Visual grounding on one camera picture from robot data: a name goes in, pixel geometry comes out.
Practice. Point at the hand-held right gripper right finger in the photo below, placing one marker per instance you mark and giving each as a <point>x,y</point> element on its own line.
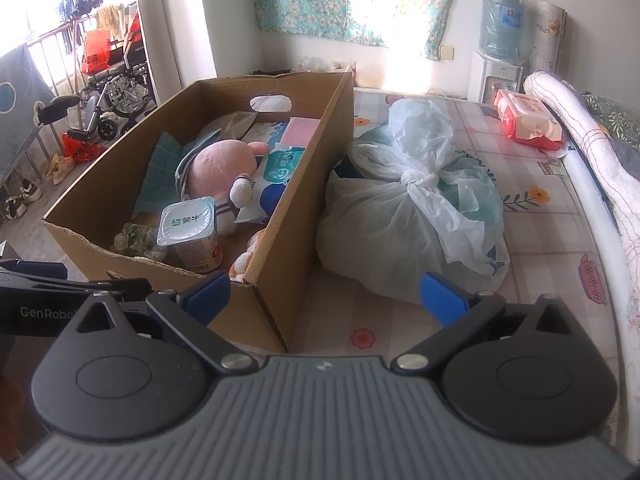
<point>442,300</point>

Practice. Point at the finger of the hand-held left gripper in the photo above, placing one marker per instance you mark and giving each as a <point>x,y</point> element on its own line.
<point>115,290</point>
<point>30,271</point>

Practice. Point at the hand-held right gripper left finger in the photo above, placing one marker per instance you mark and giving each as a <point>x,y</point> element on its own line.
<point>207,295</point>

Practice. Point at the light blue woven towel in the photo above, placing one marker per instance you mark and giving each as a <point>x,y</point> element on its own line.
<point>160,175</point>

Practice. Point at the cardboard box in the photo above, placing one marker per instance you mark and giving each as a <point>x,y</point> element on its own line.
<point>300,210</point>

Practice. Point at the orange white soft toy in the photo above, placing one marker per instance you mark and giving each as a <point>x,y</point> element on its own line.
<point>247,255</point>

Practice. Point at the green scrunchie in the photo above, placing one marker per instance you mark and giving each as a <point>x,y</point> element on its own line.
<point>132,240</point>

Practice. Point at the white yogurt cup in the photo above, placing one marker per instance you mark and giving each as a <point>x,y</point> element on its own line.
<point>192,240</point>

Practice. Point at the black white sneakers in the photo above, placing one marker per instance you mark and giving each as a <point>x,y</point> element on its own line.
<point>22,200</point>

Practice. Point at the beige shoe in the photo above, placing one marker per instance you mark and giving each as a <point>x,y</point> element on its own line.
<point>62,170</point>

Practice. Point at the white plastic bag blue print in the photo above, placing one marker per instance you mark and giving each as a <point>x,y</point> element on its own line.
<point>400,200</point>

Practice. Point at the checked printed bed sheet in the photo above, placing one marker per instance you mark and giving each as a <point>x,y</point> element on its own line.
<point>540,240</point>

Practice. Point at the pink plush toy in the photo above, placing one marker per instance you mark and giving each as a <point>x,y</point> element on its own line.
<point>220,165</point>

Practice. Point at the red plastic bag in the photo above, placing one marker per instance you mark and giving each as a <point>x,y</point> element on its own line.
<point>82,147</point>

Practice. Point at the blue white wipes pack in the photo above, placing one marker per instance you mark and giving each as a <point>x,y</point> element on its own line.
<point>280,170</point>

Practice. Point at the white blue patterned box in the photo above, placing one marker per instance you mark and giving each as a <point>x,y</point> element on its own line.
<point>262,132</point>

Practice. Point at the white cloth packet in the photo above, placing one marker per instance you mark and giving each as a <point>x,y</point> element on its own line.
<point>230,122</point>

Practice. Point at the grey hanging cloth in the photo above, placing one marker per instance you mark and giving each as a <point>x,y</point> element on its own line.
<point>20,90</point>

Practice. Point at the pink textured cloth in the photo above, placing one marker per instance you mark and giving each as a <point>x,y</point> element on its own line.
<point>300,132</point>

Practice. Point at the wheelchair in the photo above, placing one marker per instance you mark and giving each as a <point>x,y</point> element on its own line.
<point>125,90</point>

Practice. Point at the red wet wipes pack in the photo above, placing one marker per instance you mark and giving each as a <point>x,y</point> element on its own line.
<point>525,115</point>

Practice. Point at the white water dispenser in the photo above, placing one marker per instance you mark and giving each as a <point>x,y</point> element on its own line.
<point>492,82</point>

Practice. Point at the metal railing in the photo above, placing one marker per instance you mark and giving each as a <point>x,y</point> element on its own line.
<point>55,45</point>

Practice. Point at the orange plastic bag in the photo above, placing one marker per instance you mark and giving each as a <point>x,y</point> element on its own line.
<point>95,52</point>

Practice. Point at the white terry blanket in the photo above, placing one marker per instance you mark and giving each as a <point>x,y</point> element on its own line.
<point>590,125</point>

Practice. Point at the green leaf print pillow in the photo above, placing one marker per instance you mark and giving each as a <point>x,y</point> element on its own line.
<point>620,115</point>

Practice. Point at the yellow hanging towel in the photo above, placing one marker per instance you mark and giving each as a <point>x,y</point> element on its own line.
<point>110,17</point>

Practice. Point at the dark hanging clothes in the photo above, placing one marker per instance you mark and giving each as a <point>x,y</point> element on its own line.
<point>82,0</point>

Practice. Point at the blue water bottle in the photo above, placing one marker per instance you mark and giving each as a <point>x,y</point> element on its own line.
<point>502,25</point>

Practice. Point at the teal floral curtain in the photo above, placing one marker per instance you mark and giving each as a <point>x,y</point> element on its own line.
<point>300,0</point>

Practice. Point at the white padded bed rail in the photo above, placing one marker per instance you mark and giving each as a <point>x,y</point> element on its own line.
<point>595,195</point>

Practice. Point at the beige wall socket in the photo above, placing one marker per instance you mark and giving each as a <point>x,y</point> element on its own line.
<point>446,53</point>

